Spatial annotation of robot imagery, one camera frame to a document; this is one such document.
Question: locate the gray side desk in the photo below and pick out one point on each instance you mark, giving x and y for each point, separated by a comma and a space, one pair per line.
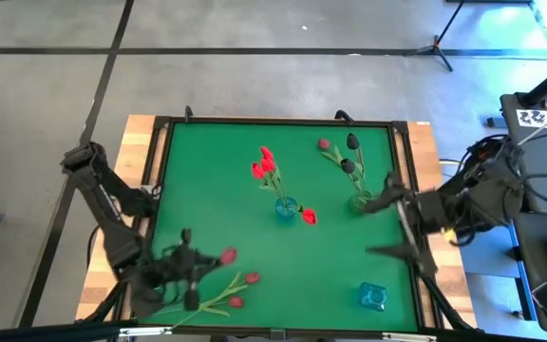
508, 114

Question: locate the dark desk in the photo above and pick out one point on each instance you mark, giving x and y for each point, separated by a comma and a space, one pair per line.
532, 256

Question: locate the black beam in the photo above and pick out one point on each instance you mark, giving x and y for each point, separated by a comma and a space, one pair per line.
41, 332

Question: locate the black tripod stand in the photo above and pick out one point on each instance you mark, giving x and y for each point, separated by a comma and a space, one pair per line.
437, 47

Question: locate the green glass vase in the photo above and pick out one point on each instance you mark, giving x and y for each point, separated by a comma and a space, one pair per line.
359, 203

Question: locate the green table mat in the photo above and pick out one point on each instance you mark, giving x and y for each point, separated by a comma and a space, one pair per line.
302, 266

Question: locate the dark red artificial tulip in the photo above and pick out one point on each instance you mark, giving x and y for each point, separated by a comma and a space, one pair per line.
324, 144
235, 302
228, 255
252, 278

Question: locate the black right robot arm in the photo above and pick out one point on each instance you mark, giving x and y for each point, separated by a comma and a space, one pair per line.
487, 199

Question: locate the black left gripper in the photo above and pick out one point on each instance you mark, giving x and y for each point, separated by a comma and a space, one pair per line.
183, 263

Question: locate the white printed label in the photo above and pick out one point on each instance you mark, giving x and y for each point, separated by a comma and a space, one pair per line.
544, 118

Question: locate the black clamp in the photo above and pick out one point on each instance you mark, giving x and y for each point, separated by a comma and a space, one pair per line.
188, 113
345, 115

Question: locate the black artificial tulip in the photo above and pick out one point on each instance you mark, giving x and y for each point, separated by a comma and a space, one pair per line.
352, 141
348, 165

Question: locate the silver metal bracket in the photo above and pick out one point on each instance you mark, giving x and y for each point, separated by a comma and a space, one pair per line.
145, 331
409, 337

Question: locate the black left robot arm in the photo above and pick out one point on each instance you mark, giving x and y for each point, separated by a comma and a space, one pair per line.
112, 223

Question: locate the teal square glass vase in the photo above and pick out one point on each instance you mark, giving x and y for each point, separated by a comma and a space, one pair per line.
373, 297

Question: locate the black metal table frame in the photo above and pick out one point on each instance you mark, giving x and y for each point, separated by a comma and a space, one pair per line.
278, 120

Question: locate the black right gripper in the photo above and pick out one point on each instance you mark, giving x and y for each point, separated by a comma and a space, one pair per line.
428, 214

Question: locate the blue glass vase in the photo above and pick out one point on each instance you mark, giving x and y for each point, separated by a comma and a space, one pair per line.
287, 208

